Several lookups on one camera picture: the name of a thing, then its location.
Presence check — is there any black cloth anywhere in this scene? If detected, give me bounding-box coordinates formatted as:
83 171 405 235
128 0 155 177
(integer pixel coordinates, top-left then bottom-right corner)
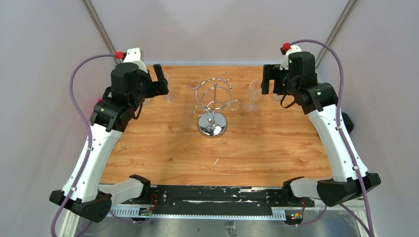
341 113 354 134

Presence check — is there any chrome wine glass rack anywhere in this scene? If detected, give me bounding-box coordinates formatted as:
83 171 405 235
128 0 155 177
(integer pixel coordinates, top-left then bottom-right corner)
188 72 241 138

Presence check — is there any aluminium frame rail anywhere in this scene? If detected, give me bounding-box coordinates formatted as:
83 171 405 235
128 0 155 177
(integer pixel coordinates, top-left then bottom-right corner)
59 183 377 237

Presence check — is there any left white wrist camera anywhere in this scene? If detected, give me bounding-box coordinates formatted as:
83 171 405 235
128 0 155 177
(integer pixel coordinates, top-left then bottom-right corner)
123 47 148 73

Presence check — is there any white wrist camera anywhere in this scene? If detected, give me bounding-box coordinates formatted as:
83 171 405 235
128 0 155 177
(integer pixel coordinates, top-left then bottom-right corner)
123 47 148 73
280 45 302 71

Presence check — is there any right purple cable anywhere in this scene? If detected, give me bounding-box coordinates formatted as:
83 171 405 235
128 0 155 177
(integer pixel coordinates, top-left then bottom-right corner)
282 39 376 237

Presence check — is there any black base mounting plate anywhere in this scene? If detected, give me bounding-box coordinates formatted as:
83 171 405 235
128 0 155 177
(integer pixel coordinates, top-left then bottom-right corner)
112 185 314 220

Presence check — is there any purple cable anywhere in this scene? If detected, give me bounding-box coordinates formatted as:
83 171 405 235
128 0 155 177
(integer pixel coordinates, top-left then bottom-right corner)
50 51 125 237
282 39 376 237

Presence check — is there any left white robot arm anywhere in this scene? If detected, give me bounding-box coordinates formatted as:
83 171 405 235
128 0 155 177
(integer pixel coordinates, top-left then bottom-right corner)
49 62 169 223

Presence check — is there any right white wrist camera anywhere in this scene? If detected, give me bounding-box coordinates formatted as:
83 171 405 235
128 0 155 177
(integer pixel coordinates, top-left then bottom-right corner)
280 45 302 71

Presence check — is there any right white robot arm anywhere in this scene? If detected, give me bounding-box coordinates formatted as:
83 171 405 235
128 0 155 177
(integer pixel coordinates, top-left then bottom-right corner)
260 51 381 207

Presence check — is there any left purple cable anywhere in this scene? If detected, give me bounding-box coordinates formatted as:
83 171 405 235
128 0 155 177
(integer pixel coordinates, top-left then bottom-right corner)
50 51 125 237

